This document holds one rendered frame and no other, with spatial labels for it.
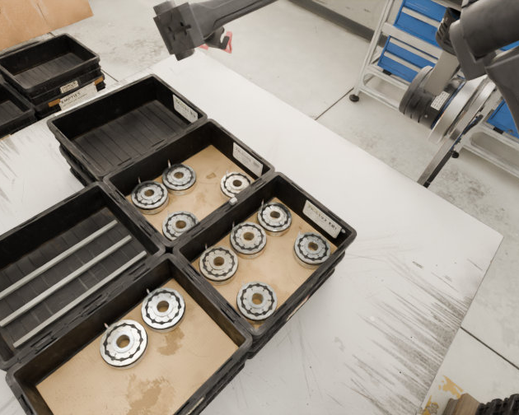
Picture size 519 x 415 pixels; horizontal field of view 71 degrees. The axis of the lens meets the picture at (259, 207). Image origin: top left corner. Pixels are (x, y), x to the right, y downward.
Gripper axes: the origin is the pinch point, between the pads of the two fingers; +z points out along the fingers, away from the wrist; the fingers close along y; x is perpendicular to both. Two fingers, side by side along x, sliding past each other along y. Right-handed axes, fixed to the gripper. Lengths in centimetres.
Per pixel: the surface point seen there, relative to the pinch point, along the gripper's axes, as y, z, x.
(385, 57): 37, 134, 83
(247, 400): 54, -15, -98
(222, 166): 18.3, -2.4, -40.8
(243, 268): 41, -14, -68
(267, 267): 46, -12, -65
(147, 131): -11.0, -6.5, -36.8
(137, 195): 5, -21, -59
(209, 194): 21, -9, -51
